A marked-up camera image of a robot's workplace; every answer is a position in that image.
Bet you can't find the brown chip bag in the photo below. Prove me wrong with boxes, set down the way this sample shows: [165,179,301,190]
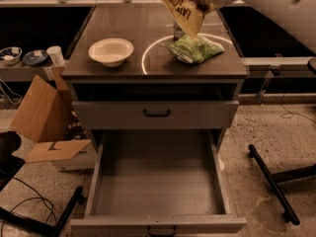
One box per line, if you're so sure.
[159,0,216,39]

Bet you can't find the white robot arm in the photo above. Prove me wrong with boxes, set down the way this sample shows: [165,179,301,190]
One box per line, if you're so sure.
[210,0,316,52]

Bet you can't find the grey drawer cabinet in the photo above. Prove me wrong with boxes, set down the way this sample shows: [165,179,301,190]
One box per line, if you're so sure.
[62,3,248,143]

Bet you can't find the closed upper drawer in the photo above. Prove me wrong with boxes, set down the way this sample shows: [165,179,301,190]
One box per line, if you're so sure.
[72,101,239,129]

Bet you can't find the green chip bag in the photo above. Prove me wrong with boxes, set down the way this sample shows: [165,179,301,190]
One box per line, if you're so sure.
[164,35,224,64]

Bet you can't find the open lower drawer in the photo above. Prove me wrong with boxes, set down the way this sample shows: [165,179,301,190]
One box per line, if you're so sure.
[70,130,247,237]

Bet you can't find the white bowl on cabinet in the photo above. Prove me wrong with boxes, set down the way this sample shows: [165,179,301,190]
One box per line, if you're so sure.
[88,39,134,67]

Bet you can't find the silver soda can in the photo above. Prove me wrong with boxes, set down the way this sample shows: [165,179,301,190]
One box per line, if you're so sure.
[173,22,185,40]

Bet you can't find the open cardboard box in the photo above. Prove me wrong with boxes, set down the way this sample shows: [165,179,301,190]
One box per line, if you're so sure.
[10,75,97,171]

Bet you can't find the white paper cup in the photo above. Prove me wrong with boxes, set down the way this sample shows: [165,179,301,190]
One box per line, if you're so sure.
[46,45,64,66]

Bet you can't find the dark blue bowl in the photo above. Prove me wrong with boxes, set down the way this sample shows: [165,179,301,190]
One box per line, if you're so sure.
[23,49,48,67]

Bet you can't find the black stand leg right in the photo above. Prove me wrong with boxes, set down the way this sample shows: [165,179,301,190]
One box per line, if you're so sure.
[248,144,316,225]

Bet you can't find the black stand leg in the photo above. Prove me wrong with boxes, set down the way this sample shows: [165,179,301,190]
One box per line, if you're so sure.
[0,185,85,237]
[248,144,316,225]

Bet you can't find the grey bowl on shelf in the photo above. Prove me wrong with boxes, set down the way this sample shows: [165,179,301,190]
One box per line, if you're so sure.
[0,46,22,65]

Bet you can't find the black stand leg left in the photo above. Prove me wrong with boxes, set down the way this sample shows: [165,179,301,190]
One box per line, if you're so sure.
[0,185,85,237]

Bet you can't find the black cable on floor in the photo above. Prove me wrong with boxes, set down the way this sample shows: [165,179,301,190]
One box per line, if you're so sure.
[0,175,58,237]

